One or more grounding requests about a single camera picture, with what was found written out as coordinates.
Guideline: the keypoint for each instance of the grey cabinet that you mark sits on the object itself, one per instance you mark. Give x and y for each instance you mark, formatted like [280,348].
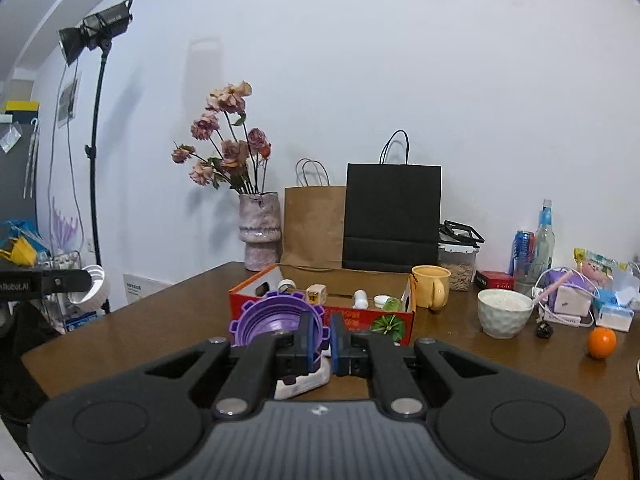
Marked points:
[17,175]

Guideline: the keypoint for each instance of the small wooden cube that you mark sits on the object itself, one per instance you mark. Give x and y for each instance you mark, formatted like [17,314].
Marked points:
[316,293]

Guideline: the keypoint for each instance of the orange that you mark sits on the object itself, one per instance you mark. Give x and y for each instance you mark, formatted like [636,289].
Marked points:
[601,342]

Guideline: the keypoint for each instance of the black phone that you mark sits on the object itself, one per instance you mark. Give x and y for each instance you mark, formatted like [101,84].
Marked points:
[634,435]

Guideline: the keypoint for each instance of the purple lid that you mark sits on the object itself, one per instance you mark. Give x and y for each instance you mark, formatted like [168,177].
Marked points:
[267,317]

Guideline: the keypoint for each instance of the small black plug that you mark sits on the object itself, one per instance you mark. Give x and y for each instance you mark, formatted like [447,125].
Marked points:
[545,330]

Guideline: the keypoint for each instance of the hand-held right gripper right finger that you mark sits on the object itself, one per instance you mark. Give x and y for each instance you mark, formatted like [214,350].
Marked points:
[337,345]

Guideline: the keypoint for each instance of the red cardboard box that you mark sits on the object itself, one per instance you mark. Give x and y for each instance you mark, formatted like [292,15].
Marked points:
[370,321]

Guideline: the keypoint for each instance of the dark cloth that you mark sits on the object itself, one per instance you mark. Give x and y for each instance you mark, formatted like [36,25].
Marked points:
[22,350]

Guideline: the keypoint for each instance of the red flat box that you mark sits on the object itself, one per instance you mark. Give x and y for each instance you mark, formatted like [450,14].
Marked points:
[494,280]

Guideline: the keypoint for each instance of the blue bag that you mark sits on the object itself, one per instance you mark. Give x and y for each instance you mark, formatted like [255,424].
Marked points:
[20,229]

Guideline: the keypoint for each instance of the dried pink flowers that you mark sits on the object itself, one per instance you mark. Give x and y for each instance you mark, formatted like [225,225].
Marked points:
[227,150]

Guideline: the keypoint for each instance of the green spray bottle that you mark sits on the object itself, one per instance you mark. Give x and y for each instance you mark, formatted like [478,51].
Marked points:
[392,304]

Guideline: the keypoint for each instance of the small white bottle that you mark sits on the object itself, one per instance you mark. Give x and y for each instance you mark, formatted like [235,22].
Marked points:
[360,300]

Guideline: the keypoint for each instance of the white rectangular plastic bottle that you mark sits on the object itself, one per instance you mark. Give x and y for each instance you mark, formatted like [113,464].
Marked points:
[300,386]

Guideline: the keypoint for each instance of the colourful snack bag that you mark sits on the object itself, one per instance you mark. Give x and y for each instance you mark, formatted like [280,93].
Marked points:
[595,266]

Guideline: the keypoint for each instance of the clear container with black lid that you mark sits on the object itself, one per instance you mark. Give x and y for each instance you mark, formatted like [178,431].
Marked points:
[457,267]

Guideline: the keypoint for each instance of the small white round jar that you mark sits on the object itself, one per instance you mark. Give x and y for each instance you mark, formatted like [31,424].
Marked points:
[286,285]

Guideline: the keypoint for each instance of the white tape roll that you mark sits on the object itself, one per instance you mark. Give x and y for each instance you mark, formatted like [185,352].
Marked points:
[95,287]

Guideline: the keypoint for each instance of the pink ceramic vase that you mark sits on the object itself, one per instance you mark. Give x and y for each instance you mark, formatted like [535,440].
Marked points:
[259,232]

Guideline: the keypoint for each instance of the yellow bag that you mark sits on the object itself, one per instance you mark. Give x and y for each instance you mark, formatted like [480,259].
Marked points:
[17,251]

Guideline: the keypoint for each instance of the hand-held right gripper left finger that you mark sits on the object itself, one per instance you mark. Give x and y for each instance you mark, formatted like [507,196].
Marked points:
[311,342]

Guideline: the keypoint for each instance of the black studio light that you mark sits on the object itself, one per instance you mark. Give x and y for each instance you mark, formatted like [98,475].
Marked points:
[97,27]

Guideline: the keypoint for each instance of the clear glass bottle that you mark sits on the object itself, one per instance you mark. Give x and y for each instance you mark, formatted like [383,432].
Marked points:
[544,240]

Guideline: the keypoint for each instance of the yellow mug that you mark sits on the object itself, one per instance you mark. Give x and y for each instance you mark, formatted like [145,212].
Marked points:
[429,287]

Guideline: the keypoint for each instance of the white charger box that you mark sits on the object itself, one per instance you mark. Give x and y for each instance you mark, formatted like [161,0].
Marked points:
[572,302]

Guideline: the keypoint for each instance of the black paper bag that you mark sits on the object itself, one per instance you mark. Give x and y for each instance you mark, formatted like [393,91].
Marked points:
[392,215]

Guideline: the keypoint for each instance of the white bowl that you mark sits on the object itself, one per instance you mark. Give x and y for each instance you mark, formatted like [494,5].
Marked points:
[505,315]

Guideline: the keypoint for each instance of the brown paper bag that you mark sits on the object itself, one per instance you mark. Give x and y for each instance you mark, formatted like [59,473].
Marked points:
[312,230]

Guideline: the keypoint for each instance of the blue white tissue pack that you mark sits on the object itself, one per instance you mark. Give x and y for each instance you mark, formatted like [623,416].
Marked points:
[614,317]

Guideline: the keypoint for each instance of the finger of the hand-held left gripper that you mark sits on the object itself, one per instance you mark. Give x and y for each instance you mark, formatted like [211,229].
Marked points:
[65,281]

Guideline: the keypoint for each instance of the wall poster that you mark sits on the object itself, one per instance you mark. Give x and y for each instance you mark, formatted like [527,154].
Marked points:
[69,100]

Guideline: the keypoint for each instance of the yellow box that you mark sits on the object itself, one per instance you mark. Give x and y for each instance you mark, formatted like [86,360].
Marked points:
[21,107]

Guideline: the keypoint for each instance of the clear plastic bag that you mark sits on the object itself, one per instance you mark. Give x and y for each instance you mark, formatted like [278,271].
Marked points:
[627,285]

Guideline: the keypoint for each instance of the blue drink can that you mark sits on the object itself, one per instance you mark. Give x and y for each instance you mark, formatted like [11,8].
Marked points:
[521,255]

